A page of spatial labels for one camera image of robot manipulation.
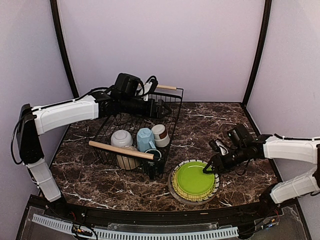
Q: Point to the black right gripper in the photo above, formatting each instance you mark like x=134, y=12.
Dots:
x=217, y=159

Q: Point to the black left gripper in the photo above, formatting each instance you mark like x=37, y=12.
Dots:
x=157, y=113

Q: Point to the bright green plate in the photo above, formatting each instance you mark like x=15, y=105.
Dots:
x=191, y=179

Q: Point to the blue striped white plate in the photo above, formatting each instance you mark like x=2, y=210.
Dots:
x=217, y=183

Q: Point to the woven yellow green plate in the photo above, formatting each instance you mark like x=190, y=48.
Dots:
x=178, y=190

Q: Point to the grey deer pattern plate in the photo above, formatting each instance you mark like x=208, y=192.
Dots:
x=185, y=201

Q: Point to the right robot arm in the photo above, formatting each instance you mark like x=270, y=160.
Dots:
x=297, y=158

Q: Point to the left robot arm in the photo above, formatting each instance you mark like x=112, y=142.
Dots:
x=37, y=123

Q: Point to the white cup with brown band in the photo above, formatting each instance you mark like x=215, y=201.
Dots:
x=161, y=136

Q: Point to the light blue mug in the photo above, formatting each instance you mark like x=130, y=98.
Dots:
x=145, y=140

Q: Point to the dark green mug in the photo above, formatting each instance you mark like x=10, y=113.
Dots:
x=157, y=155

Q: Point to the white bowl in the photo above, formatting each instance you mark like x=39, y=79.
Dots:
x=121, y=138

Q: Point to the white utensil caddy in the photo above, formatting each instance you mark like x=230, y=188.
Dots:
x=155, y=169

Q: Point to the beige ribbed cup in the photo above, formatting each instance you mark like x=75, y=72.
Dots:
x=127, y=163

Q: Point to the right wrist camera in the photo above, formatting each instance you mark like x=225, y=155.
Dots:
x=230, y=141

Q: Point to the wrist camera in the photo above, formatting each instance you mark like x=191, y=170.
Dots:
x=128, y=87
x=230, y=141

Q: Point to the black wire dish rack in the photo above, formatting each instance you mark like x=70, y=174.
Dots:
x=132, y=124

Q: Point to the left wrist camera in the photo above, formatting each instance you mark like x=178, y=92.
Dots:
x=128, y=87

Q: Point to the black front rail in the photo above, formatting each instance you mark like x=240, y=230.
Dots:
x=244, y=216

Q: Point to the white cable duct strip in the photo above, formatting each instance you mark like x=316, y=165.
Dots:
x=117, y=231

